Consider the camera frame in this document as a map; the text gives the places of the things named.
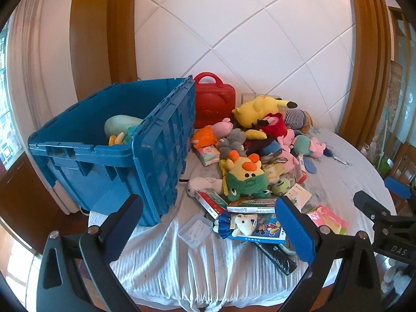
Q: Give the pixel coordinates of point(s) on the striped dog plush toy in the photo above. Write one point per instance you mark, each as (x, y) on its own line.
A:
(295, 118)

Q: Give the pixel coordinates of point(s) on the yellow mouse plush toy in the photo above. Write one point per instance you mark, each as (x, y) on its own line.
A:
(256, 109)

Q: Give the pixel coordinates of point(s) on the pale green plush toy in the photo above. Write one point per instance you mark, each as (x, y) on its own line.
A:
(120, 125)

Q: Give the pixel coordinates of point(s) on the green broom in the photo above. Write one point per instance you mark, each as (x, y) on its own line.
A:
(385, 164)

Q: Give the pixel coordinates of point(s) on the blue plastic crate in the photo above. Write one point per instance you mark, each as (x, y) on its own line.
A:
(97, 175)

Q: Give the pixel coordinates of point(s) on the pink card packet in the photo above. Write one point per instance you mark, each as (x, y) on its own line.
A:
(328, 219)

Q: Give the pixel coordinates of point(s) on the clear plastic box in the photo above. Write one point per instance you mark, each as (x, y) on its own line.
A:
(195, 230)

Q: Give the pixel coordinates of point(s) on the wooden door frame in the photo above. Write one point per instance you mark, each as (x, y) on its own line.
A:
(104, 39)
(364, 55)

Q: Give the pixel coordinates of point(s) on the blue oval pad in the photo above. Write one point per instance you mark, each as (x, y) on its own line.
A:
(311, 166)

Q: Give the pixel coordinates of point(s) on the wooden chair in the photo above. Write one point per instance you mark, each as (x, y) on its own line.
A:
(403, 162)

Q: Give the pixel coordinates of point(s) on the white bone-shaped plush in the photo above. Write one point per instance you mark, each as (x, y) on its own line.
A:
(203, 184)

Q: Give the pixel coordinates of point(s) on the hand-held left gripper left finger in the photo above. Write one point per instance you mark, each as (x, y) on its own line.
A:
(123, 227)

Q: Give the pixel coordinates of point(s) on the white box green print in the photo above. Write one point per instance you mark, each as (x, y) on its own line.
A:
(299, 196)

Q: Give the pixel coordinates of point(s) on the window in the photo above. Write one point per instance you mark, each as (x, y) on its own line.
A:
(8, 120)

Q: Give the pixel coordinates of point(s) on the red plush toy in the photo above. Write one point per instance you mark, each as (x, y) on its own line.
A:
(274, 130)

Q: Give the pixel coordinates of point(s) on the beige curtain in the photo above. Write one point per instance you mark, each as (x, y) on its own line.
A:
(42, 87)

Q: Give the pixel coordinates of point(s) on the green one-eyed monster plush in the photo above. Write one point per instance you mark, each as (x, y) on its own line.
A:
(281, 187)

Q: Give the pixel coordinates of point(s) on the grey plush toy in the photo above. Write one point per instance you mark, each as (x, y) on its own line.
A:
(232, 141)

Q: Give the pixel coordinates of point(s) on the yellow chick plush green scarf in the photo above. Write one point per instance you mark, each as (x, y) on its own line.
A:
(247, 172)

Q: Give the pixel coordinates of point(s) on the thin green red book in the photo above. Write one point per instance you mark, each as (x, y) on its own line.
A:
(253, 205)

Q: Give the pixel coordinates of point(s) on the blue cartoon picture book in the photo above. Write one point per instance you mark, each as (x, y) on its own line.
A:
(268, 230)

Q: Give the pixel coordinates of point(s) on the red card box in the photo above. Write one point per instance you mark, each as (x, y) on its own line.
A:
(211, 203)

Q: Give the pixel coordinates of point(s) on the dark blue plush toy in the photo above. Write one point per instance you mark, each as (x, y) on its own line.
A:
(269, 148)

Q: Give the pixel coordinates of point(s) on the pig plush in orange dress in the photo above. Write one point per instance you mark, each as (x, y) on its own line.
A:
(206, 136)

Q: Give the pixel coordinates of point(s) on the pink green tissue pack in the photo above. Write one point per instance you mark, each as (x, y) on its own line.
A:
(208, 155)

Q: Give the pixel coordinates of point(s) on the teal and pink plush toy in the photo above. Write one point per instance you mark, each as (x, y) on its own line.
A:
(302, 144)

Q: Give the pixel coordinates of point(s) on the yellow orange toy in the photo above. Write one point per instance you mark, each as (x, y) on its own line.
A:
(115, 139)

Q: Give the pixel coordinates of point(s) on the white tablecloth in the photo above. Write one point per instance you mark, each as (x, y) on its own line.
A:
(162, 266)

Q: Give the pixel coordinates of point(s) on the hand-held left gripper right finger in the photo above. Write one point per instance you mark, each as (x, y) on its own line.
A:
(295, 230)

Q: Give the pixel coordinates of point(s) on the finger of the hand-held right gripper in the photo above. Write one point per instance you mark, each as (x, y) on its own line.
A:
(373, 206)
(398, 188)

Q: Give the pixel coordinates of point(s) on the red plastic toy case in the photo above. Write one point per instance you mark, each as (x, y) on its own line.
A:
(214, 100)

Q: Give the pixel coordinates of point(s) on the red and white box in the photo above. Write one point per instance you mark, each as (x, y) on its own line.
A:
(301, 175)

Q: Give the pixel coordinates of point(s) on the pink pig plush toy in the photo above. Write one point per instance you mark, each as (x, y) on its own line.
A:
(287, 138)

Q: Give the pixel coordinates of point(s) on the grey fuzzy slipper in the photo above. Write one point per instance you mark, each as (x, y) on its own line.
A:
(395, 278)

